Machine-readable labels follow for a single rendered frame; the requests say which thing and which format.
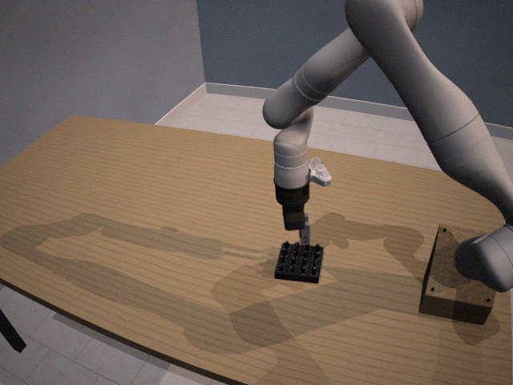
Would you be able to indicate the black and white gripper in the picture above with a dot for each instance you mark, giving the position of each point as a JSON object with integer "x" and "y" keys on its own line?
{"x": 292, "y": 192}

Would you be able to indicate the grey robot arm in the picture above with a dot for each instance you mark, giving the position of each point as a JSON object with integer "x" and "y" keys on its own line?
{"x": 449, "y": 122}

